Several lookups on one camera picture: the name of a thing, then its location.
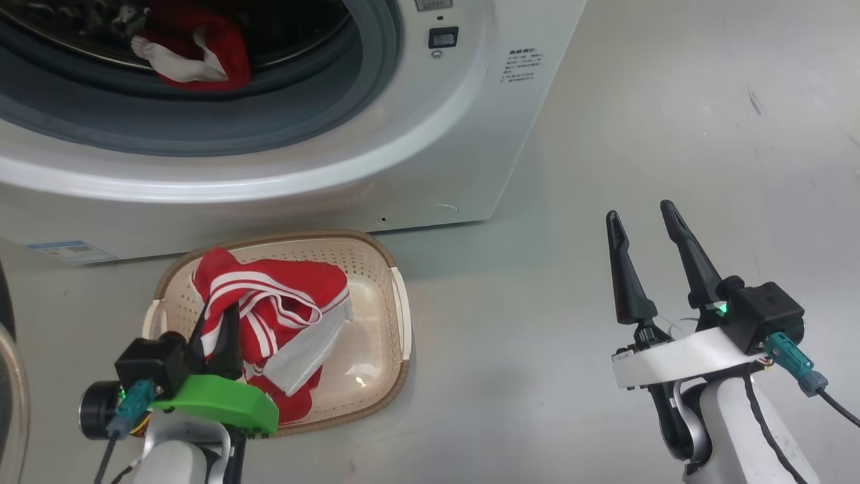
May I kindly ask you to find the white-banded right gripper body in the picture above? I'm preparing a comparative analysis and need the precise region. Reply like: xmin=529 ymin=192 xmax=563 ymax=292
xmin=611 ymin=321 xmax=773 ymax=389

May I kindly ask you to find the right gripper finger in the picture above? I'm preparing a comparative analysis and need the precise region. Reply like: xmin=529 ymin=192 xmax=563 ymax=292
xmin=660 ymin=200 xmax=726 ymax=314
xmin=606 ymin=210 xmax=659 ymax=325

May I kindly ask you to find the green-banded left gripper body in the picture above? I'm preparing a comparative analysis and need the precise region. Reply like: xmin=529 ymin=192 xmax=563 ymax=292
xmin=79 ymin=374 xmax=280 ymax=441

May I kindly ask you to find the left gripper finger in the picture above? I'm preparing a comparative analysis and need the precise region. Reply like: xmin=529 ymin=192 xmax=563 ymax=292
xmin=186 ymin=306 xmax=209 ymax=374
xmin=205 ymin=304 xmax=245 ymax=382

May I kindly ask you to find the red white-striped garment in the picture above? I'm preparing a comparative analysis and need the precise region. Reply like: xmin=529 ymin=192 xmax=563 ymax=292
xmin=191 ymin=247 xmax=355 ymax=424

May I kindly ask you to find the black glass washing machine door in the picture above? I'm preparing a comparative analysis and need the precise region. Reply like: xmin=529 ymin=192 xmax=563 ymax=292
xmin=0 ymin=259 xmax=32 ymax=484

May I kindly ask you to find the plain red garment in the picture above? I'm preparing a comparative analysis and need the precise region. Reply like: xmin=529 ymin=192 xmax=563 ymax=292
xmin=131 ymin=0 xmax=253 ymax=91

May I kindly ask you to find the cream perforated laundry basket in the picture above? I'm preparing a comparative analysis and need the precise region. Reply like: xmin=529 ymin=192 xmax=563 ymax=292
xmin=141 ymin=230 xmax=412 ymax=438

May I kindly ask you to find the white front-load washing machine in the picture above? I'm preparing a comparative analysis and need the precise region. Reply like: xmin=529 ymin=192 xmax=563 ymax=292
xmin=0 ymin=0 xmax=589 ymax=264

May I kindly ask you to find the blue label sticker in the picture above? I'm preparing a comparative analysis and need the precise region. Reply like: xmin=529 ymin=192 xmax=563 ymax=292
xmin=27 ymin=240 xmax=117 ymax=265

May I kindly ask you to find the left teal-plug black cable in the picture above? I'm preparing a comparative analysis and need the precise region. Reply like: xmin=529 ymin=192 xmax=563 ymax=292
xmin=93 ymin=380 xmax=157 ymax=484

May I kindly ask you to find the teal-plug black cable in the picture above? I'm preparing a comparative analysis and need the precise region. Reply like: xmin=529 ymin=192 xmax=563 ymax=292
xmin=765 ymin=331 xmax=860 ymax=429
xmin=93 ymin=380 xmax=157 ymax=484

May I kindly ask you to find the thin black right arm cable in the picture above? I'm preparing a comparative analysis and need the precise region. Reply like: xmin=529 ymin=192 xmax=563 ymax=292
xmin=741 ymin=375 xmax=808 ymax=484

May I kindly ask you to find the right teal-plug black cable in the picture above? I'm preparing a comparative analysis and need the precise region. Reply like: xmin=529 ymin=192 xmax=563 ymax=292
xmin=765 ymin=331 xmax=860 ymax=429

